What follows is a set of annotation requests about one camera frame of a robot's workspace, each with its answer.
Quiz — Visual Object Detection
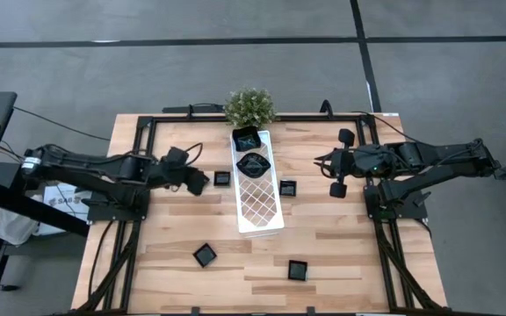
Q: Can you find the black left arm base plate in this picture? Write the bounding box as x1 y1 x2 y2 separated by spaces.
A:
86 187 151 222

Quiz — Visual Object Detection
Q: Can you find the black wavy square plate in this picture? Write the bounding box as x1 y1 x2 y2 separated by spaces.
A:
231 125 263 153

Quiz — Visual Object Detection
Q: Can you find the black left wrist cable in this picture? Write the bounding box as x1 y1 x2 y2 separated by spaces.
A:
181 141 205 168

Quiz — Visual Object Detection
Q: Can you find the green potted plant black pot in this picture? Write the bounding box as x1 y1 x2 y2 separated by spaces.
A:
222 86 278 131

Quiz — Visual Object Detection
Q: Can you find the thin black floor cable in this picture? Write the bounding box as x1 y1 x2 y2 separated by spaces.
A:
351 111 421 144
13 106 113 142

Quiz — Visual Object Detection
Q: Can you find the black pointed oval plate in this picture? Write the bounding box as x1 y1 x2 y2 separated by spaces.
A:
235 151 272 179

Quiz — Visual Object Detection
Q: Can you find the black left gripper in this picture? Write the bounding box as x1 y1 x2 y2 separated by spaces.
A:
159 147 211 198

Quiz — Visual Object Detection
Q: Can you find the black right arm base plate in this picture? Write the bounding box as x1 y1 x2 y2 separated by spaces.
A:
364 183 429 220

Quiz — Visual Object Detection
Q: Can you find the white lattice rack on legs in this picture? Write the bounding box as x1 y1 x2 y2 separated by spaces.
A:
228 128 286 239

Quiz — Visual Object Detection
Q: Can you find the white plastic bag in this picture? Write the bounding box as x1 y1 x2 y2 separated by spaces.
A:
0 205 39 246

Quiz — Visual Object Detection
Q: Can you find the white printed box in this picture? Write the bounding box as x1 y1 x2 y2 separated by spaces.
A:
41 186 90 237

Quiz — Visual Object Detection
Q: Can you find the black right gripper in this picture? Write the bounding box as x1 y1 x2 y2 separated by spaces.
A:
314 129 388 199

